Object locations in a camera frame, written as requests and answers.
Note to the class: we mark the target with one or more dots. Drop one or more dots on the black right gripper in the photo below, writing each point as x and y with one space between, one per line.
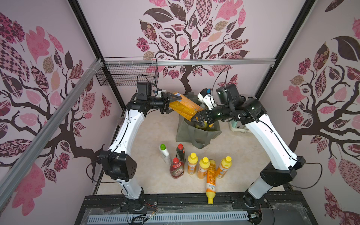
209 116

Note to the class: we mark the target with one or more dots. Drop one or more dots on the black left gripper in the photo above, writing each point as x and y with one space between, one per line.
169 99

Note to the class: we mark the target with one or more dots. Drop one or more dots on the large orange pump soap bottle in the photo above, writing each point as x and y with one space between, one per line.
185 107

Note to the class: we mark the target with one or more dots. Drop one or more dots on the green fabric shopping bag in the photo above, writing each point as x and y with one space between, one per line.
190 133

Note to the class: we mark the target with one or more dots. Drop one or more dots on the yellow pump soap bottle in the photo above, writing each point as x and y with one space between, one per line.
205 126

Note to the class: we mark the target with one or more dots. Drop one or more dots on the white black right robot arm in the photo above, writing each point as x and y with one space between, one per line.
250 112

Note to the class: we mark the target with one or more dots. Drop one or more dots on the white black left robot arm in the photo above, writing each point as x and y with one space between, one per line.
117 162

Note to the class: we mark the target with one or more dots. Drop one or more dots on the red soap bottle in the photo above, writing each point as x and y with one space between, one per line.
176 168

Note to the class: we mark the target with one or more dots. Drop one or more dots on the mint chrome toaster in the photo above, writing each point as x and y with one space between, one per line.
236 126

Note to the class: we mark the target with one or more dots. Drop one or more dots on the dark green bottle red cap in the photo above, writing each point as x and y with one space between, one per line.
181 153

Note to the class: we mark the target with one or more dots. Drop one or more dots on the orange bottle yellow cap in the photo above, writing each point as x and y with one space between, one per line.
192 163
204 165
223 167
211 182

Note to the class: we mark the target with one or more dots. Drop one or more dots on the white bottle green cap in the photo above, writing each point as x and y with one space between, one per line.
165 154

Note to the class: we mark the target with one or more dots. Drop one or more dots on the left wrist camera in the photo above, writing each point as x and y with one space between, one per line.
158 92

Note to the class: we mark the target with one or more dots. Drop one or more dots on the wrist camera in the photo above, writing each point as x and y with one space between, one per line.
158 92
206 98

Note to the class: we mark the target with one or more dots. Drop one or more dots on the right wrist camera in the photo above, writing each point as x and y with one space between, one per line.
206 98

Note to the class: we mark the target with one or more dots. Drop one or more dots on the black wire basket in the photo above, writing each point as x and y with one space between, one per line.
128 71

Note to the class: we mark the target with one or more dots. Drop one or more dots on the white slotted cable duct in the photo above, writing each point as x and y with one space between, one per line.
168 218

